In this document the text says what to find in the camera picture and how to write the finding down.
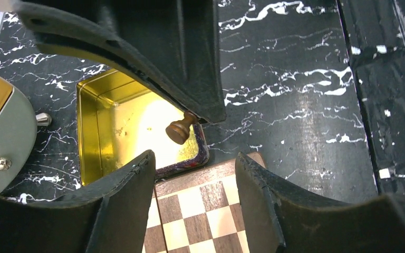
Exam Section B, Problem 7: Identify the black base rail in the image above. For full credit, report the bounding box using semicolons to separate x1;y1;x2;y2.
338;1;405;193

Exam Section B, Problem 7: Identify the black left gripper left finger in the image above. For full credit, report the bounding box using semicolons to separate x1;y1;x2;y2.
59;150;157;253

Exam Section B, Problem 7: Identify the wooden chess board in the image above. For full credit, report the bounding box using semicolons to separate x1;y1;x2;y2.
142;159;249;252

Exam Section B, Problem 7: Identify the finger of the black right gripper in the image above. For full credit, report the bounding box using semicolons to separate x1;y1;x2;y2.
14;1;226;123

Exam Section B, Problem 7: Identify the gold tin with dark pieces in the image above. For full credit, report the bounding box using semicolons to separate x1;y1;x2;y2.
76;69;209;185

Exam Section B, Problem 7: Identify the round pastel drawer cabinet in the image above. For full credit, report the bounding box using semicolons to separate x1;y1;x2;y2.
0;77;52;193

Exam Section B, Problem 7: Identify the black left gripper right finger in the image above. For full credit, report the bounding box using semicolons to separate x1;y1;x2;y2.
235;153;405;252

